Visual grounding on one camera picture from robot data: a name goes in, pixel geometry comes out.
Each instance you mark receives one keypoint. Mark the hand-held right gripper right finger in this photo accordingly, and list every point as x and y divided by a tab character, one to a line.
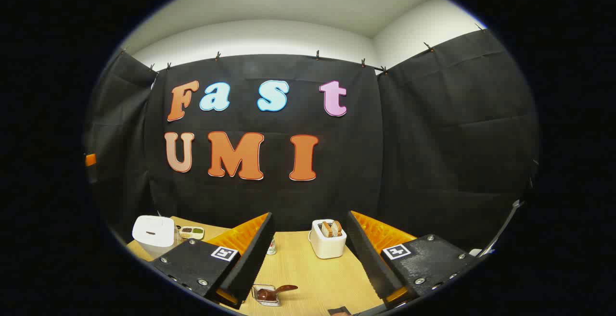
370	258

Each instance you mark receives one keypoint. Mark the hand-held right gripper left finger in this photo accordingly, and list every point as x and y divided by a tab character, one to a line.
250	258

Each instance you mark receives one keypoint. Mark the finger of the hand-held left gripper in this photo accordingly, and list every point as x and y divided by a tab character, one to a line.
90	160

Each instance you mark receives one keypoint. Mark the brown wooden spoon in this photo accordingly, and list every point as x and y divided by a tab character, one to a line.
281	289

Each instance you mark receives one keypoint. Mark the white rice cooker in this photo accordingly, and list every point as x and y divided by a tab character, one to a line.
153	234

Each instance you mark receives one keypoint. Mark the white drink bottle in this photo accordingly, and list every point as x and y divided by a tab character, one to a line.
272	247

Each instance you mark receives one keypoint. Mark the white toaster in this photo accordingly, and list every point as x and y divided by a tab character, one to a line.
328	247

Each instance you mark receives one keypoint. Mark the white divided condiment tray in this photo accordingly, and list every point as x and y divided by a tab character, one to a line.
191	232

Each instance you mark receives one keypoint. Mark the black backdrop cloth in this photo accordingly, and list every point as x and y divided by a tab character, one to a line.
385	162

